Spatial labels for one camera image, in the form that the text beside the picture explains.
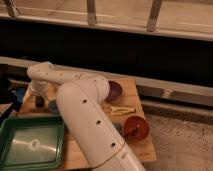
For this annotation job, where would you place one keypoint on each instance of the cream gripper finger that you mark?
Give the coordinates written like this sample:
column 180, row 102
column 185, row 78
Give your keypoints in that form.
column 117, row 111
column 26, row 97

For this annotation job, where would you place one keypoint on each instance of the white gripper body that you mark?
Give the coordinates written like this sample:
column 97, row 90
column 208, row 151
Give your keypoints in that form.
column 38, row 88

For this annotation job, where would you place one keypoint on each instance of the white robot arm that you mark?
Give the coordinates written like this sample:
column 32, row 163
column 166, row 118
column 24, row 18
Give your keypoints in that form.
column 78, row 98

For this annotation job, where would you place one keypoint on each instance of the blue sponge block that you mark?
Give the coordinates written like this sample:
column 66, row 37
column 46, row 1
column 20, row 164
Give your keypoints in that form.
column 118, row 127

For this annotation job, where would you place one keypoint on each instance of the purple bowl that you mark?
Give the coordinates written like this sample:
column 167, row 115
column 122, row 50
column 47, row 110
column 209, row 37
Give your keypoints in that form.
column 115, row 91

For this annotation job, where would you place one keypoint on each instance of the blue round sponge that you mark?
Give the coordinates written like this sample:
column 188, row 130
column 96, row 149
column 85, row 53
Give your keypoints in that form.
column 52, row 106

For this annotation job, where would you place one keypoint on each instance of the red bowl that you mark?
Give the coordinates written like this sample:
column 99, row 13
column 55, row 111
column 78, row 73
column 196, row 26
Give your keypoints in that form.
column 136, row 128

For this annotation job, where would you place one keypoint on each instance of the green plastic tray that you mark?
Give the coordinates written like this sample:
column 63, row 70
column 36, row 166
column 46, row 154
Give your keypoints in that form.
column 31, row 143

